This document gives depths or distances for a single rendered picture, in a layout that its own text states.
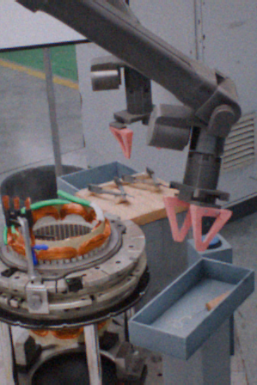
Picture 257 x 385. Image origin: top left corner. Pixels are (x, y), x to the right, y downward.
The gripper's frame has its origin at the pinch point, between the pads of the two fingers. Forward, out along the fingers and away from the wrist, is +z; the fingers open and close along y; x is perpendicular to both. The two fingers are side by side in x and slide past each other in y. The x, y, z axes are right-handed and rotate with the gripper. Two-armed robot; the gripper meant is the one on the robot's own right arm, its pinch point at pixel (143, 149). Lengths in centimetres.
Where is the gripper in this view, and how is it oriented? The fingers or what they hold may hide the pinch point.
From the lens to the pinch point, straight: 181.6
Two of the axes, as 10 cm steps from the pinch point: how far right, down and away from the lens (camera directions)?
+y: -8.4, 2.7, -4.8
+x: 5.4, 2.7, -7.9
